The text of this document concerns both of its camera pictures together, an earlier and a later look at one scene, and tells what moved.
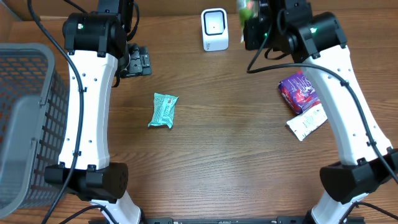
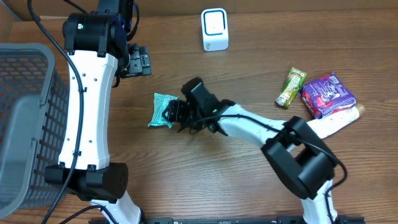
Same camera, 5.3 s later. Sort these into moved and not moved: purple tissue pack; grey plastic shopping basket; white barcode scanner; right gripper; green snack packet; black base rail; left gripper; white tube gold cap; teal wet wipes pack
Moved: green snack packet; white tube gold cap; purple tissue pack; right gripper
Not moved: left gripper; white barcode scanner; teal wet wipes pack; grey plastic shopping basket; black base rail
